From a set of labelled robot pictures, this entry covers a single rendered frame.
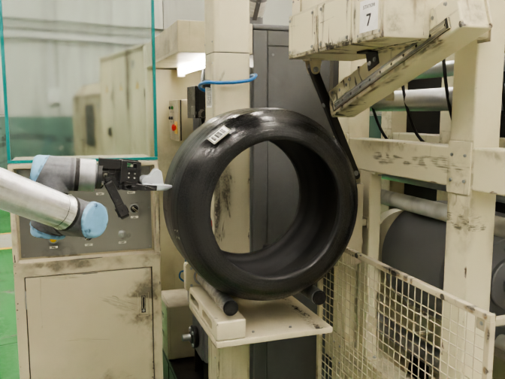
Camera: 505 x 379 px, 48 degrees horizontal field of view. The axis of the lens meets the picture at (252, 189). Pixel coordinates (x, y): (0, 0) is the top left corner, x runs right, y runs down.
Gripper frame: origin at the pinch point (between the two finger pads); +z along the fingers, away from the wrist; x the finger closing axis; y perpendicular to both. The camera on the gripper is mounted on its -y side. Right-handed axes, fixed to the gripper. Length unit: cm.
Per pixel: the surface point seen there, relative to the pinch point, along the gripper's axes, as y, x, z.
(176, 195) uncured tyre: -1.1, -6.4, 1.4
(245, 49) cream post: 46, 25, 27
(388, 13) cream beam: 51, -36, 43
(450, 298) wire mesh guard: -17, -48, 64
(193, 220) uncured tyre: -6.9, -11.6, 5.7
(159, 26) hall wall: 202, 950, 143
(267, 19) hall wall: 263, 995, 376
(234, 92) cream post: 31.4, 25.4, 24.8
